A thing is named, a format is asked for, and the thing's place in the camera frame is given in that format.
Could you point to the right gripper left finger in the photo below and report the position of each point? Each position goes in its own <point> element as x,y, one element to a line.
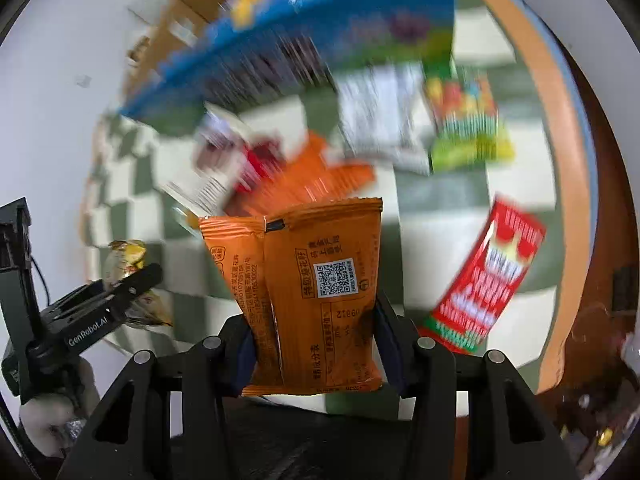
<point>216,368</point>

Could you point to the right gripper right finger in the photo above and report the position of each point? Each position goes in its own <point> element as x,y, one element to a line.
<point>423,370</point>

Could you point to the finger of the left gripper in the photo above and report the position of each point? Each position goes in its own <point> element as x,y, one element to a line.
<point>85,315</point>

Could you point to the gold panda candy packet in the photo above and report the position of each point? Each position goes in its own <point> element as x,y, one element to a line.
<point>125,267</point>

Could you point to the orange snack packet QR code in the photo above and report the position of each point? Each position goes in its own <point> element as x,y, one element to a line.
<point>305,279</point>

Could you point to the small red triangular packet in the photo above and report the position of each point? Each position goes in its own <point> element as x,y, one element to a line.
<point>263,161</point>

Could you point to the green yellow candy bag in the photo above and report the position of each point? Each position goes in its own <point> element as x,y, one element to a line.
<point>469,130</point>

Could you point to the red crown spicy snack packet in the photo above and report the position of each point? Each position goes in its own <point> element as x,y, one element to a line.
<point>489,278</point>

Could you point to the green white checkered blanket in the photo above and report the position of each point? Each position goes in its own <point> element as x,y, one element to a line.
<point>429,224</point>

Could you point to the white chocolate stick packet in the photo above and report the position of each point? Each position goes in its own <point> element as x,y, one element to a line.
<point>205,177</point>

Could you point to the crumpled orange snack packet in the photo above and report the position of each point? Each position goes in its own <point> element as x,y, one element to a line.
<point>304,179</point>

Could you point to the white printed snack packet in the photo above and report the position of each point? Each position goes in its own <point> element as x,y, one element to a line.
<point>375,116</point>

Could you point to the cardboard box with blue print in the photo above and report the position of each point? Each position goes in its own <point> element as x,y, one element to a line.
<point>241,54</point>

